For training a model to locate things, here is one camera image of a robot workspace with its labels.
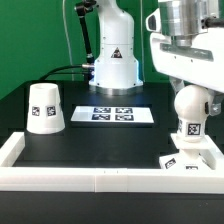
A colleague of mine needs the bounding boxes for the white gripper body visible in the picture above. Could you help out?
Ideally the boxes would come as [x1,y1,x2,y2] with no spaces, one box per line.
[150,28,224,93]

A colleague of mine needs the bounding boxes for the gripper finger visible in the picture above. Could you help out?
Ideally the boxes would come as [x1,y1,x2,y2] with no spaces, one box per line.
[205,93,222,116]
[169,77,184,94]

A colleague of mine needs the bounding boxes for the white lamp bulb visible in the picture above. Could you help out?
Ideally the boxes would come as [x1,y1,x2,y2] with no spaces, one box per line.
[174,85,209,142]

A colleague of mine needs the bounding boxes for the white lamp base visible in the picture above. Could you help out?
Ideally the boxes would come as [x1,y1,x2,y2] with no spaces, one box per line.
[158,133,216,171]

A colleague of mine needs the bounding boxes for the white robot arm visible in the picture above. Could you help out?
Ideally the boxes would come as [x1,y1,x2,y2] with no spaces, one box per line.
[90,0,224,116]

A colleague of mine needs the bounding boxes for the white lamp shade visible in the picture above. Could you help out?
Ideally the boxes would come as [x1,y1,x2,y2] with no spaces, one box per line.
[27,83,65,134]

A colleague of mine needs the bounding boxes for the white marker tag plate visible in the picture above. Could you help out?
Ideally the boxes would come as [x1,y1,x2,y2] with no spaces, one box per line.
[71,106,154,124]

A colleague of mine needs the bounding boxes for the white U-shaped fence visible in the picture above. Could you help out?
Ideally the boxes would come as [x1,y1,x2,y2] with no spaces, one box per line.
[0,132,224,194]

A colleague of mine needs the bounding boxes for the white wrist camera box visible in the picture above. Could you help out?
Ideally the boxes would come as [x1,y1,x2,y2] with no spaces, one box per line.
[146,8,162,33]

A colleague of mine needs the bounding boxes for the black cable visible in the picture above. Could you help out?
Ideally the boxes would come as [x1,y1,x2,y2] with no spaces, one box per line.
[38,64,96,82]

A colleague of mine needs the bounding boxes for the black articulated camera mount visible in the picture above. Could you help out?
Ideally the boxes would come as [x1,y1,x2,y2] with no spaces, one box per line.
[75,0,96,64]

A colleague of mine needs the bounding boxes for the grey hanging cable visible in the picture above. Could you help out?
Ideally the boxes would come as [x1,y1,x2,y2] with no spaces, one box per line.
[61,0,75,67]

